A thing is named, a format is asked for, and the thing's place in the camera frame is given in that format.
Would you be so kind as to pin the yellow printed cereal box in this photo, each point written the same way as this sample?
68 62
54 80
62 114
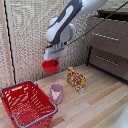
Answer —
76 80

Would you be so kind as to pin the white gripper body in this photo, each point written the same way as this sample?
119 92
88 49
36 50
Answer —
55 51

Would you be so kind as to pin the dark wooden drawer cabinet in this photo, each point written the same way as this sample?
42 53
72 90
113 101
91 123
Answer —
110 43

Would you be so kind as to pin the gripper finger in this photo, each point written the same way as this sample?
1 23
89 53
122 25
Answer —
51 61
55 62

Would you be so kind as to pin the red shopping basket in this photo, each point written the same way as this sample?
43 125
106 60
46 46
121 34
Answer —
23 103

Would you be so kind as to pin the red plastic bowl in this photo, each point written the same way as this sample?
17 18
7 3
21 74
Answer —
50 66

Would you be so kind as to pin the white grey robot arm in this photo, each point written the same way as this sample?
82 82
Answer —
63 23

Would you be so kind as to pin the pink plastic cup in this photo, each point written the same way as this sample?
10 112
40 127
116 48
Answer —
56 94

